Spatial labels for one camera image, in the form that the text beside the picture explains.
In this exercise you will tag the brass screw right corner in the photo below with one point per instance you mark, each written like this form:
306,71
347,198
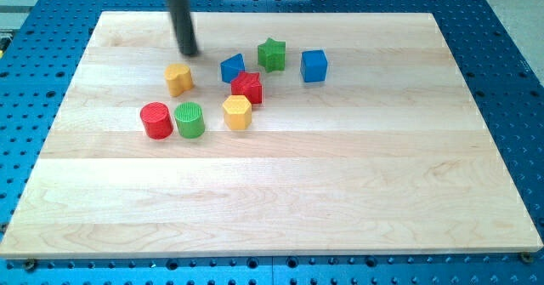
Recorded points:
525,257

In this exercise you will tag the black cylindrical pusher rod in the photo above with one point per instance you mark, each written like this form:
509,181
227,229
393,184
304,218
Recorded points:
183,28

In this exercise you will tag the yellow heart block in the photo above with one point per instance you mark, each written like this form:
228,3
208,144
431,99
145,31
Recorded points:
178,78

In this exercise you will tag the yellow hexagon block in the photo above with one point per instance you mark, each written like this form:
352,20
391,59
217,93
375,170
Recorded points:
237,112

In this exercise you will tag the blue cube block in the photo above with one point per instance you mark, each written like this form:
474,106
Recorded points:
314,66

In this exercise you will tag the brass screw corner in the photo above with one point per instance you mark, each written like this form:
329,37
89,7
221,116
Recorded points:
525,257
29,265

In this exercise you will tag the blue triangle block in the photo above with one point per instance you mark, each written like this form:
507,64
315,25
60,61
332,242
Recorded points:
232,67

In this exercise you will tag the red star block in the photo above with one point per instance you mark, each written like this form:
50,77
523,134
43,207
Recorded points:
249,85

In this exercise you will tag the brass screw left corner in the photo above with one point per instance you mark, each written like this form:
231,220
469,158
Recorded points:
29,265

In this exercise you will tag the red cylinder block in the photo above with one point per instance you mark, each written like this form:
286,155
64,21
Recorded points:
156,119

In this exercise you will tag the light wooden board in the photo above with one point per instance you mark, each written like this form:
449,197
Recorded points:
389,155

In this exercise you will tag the green cylinder block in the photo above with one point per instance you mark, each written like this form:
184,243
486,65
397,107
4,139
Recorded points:
189,120

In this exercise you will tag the green star block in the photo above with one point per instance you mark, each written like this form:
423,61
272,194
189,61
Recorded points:
272,55

